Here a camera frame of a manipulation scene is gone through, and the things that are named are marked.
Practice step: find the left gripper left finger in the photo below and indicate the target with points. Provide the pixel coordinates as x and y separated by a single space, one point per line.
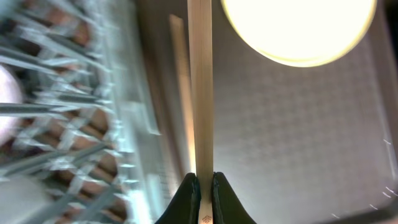
184 206

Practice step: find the brown serving tray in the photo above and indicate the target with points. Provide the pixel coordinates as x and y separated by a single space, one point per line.
308 145

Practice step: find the yellow plate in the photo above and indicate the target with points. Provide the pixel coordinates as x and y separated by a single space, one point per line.
301 33

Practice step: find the pink white bowl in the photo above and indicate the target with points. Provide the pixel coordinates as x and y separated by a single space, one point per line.
11 95

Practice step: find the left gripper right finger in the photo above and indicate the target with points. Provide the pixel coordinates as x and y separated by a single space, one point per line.
226 207

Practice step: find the grey dishwasher rack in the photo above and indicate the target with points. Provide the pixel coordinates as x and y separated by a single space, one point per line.
86 149

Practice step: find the wooden chopstick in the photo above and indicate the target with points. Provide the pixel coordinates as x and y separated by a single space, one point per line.
184 84
201 69

